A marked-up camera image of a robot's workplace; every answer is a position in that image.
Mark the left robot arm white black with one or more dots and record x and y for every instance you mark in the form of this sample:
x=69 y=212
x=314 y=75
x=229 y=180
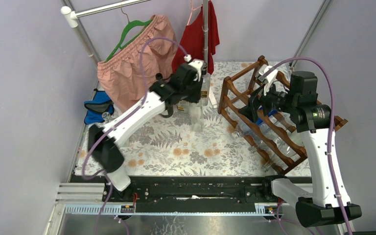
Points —
x=104 y=143

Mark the white fabric strip by rack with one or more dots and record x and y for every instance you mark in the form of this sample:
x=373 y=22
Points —
x=212 y=99

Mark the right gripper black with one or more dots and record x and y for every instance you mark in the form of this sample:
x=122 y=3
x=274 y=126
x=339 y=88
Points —
x=250 y=110

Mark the blue glass bottle silver cap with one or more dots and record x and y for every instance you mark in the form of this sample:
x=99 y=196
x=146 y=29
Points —
x=242 y=129

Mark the metal clothes rail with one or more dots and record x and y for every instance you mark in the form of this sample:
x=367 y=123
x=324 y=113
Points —
x=100 y=25

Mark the pink skirt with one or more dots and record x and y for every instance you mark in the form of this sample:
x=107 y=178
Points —
x=126 y=76

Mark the pink clothes hanger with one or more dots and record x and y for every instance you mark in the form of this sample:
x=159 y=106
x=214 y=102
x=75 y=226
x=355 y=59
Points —
x=194 y=9

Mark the wooden wine rack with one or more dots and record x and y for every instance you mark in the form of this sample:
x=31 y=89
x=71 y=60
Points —
x=235 y=92

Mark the red garment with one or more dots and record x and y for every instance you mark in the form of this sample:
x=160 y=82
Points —
x=193 y=37

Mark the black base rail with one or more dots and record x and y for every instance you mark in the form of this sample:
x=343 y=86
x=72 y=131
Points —
x=190 y=194

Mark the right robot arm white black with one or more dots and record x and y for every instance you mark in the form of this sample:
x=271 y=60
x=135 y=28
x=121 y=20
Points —
x=328 y=203

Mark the clear bottle black gold cap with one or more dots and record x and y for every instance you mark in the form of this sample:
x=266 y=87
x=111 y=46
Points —
x=205 y=89

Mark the vertical metal pole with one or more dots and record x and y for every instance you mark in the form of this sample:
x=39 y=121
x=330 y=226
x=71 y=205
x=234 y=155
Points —
x=205 y=28

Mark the floral table mat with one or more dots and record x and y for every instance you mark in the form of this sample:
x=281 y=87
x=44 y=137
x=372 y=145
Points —
x=169 y=146

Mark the small clear bottle bluish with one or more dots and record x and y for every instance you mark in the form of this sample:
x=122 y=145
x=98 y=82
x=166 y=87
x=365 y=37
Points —
x=274 y=159

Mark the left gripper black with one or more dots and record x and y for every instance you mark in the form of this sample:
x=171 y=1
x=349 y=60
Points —
x=195 y=95

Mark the clear glass wine bottle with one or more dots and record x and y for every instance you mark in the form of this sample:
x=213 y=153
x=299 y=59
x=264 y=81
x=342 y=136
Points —
x=294 y=136

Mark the green clothes hanger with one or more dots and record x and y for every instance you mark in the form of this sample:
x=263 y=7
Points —
x=131 y=24

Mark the clear square liquor bottle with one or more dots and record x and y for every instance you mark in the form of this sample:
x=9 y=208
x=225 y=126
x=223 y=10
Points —
x=182 y=106

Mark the small clear glass bottle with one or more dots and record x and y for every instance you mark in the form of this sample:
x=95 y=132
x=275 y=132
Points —
x=197 y=117

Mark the blue black bag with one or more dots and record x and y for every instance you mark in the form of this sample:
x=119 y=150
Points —
x=100 y=103

